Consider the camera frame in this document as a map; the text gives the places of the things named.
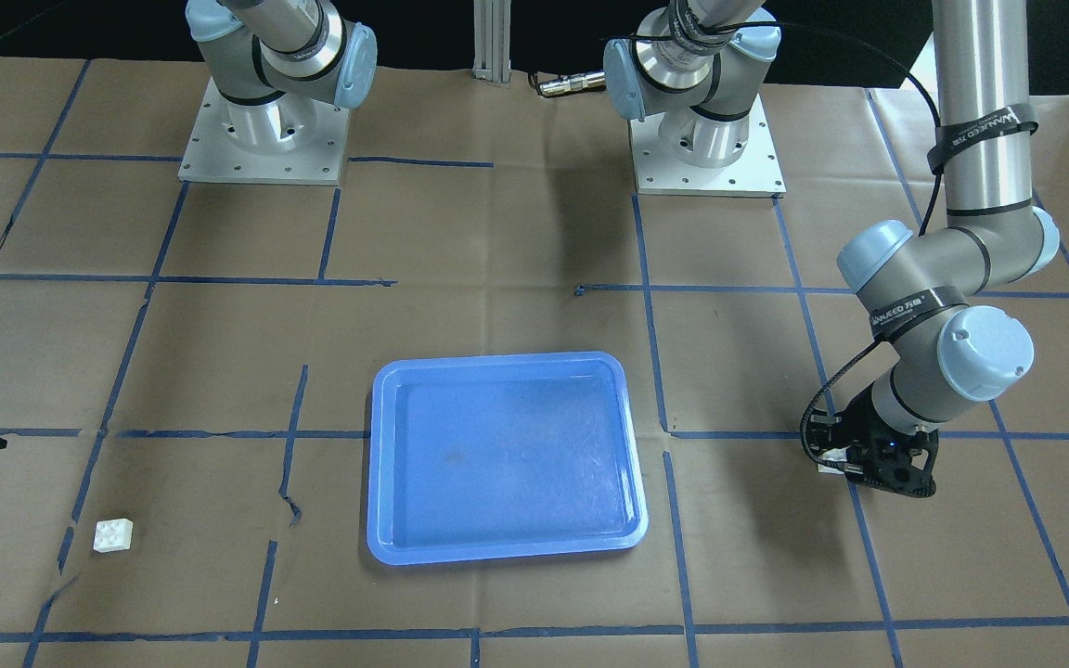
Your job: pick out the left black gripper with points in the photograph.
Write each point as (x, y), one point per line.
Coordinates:
(861, 411)

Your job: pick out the white block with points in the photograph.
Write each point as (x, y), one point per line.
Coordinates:
(113, 535)

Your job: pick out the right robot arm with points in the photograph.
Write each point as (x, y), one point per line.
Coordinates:
(286, 75)

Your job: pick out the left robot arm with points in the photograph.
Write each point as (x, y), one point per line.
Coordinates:
(699, 64)

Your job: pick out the blue plastic tray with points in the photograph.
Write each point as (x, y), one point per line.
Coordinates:
(502, 456)

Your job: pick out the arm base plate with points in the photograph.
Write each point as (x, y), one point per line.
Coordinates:
(679, 153)
(289, 141)

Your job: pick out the aluminium frame post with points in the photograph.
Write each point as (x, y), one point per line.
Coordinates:
(491, 41)

